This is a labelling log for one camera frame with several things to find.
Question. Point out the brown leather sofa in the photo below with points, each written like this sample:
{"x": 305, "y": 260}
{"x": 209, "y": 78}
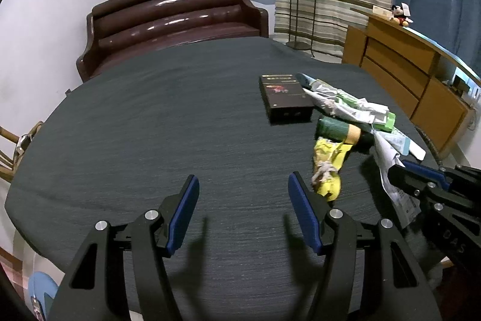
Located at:
{"x": 169, "y": 20}

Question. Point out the wooden chair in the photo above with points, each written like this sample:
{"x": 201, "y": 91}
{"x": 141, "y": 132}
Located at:
{"x": 7, "y": 135}

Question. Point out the dark green cylindrical container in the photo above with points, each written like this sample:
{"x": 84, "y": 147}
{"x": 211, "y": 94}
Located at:
{"x": 332, "y": 129}

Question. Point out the light blue stool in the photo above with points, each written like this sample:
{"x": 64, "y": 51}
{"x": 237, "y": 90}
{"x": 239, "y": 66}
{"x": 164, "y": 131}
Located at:
{"x": 41, "y": 291}

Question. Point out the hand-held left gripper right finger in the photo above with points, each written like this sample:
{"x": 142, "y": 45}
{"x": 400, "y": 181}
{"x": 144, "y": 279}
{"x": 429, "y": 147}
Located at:
{"x": 304, "y": 215}

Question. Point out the yellow wrapper bundle with band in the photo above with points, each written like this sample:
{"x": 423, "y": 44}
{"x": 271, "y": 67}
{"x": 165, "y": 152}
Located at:
{"x": 330, "y": 185}

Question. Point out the black metal plant stand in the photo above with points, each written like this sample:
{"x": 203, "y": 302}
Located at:
{"x": 299, "y": 45}

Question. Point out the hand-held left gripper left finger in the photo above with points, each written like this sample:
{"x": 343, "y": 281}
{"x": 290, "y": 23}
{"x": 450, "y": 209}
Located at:
{"x": 184, "y": 215}

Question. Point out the white tube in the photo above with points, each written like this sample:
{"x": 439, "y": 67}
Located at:
{"x": 411, "y": 150}

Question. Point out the wooden cabinet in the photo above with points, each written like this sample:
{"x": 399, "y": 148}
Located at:
{"x": 394, "y": 61}

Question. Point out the black flat box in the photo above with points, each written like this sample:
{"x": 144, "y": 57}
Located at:
{"x": 282, "y": 99}

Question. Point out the plush mouse toy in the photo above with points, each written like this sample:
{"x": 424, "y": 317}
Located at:
{"x": 400, "y": 18}

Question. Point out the white green wrapper bundle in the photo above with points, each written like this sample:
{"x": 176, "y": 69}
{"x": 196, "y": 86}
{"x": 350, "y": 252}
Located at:
{"x": 349, "y": 110}

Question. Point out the small cream box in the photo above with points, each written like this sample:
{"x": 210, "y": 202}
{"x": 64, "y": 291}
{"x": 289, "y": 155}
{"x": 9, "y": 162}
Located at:
{"x": 381, "y": 10}

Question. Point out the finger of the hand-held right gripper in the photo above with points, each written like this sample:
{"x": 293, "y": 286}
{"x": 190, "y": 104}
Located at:
{"x": 404, "y": 178}
{"x": 428, "y": 172}

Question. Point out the blue grey squeezed tube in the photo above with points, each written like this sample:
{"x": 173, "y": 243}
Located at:
{"x": 306, "y": 79}

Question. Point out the white paper receipt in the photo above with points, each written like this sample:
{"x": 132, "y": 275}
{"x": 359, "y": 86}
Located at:
{"x": 387, "y": 163}

